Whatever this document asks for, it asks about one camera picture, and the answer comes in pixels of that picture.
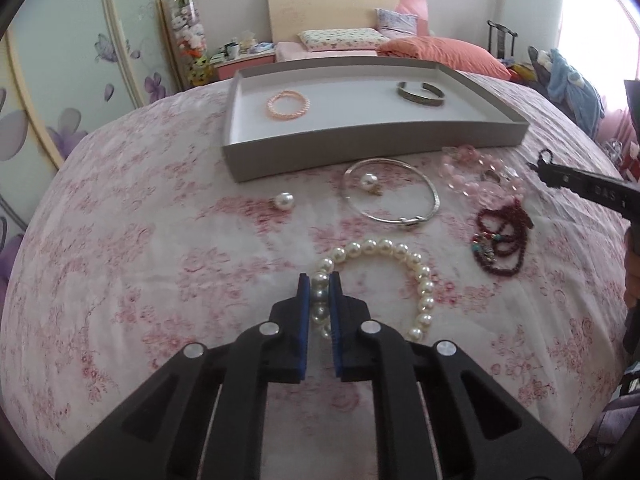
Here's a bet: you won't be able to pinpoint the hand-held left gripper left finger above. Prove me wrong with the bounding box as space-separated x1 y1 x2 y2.
55 272 314 480

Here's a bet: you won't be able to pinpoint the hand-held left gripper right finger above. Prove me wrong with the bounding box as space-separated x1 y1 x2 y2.
328 272 584 480

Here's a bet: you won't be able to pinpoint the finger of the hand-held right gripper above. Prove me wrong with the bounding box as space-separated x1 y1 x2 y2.
527 149 640 221

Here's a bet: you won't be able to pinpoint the dark red bead bracelet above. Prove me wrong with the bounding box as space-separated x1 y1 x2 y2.
471 197 534 277

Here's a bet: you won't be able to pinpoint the white pearl bracelet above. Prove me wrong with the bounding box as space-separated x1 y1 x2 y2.
310 239 435 344

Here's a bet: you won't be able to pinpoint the pink crystal bead bracelet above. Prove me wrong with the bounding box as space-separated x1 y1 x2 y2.
440 144 528 208

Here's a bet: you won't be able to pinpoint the thin silver bangle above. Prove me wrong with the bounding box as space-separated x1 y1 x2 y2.
342 158 441 229

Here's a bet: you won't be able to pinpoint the grey tray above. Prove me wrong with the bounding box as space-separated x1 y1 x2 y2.
221 56 531 183

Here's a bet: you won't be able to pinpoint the person's right hand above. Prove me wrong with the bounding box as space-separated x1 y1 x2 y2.
623 230 640 308

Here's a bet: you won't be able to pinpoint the blue clothing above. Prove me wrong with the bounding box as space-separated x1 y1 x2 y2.
546 48 607 128

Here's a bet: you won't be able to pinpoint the black chair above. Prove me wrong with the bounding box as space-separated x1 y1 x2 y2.
487 20 517 62

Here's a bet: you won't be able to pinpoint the pink floral bed sheet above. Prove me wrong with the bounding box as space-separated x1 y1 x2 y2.
0 67 632 480

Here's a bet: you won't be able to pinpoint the engraved metal cuff bangle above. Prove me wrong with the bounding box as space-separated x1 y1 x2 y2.
397 81 446 107

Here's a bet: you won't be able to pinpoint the orange duvet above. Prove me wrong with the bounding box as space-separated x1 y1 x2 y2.
377 36 512 82

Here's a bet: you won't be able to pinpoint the purple patterned pillow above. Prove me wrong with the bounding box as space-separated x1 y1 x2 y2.
375 8 419 37

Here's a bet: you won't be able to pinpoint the white patterned pillow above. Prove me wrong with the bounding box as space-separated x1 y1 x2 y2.
298 27 391 54

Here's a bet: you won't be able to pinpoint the pink and cream nightstand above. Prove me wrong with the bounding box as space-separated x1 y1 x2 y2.
212 50 277 82

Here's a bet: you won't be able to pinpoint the pink mattress sheet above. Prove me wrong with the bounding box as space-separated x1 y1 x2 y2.
276 41 381 62

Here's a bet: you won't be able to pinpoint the wooden headboard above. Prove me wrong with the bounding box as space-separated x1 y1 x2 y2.
265 0 431 44

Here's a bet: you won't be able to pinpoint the plush toy display cylinder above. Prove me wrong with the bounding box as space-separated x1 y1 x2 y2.
166 0 211 89

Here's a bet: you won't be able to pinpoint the flower printed wardrobe doors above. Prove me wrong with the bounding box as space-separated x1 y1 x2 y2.
0 0 182 281

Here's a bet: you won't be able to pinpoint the peach pearl bracelet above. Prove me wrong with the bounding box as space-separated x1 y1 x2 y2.
266 90 312 122

